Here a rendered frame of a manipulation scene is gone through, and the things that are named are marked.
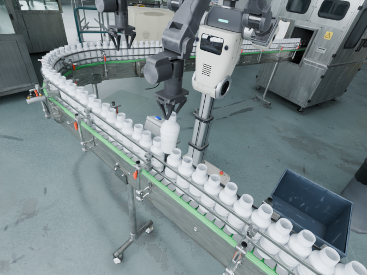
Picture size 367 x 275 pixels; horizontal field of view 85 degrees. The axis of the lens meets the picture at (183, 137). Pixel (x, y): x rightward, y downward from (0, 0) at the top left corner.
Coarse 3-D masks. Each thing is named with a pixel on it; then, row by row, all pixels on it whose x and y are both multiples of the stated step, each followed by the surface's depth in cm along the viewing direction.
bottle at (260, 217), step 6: (264, 204) 61; (258, 210) 61; (264, 210) 62; (270, 210) 60; (252, 216) 62; (258, 216) 61; (264, 216) 59; (270, 216) 59; (252, 222) 62; (258, 222) 60; (264, 222) 60; (270, 222) 61; (246, 228) 66; (264, 228) 61; (258, 234) 63; (252, 240) 65; (258, 240) 66
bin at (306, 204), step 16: (288, 176) 108; (272, 192) 93; (288, 192) 112; (304, 192) 106; (320, 192) 101; (288, 208) 113; (304, 208) 110; (320, 208) 104; (336, 208) 99; (352, 208) 91; (304, 224) 106; (320, 224) 107; (336, 224) 96; (320, 240) 77; (336, 240) 86
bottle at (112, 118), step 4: (112, 108) 95; (108, 112) 93; (112, 112) 92; (108, 116) 94; (112, 116) 93; (116, 116) 95; (108, 120) 94; (112, 120) 94; (116, 120) 95; (112, 124) 95; (108, 128) 97; (112, 128) 96; (108, 132) 99; (112, 132) 97; (116, 136) 99; (112, 140) 100
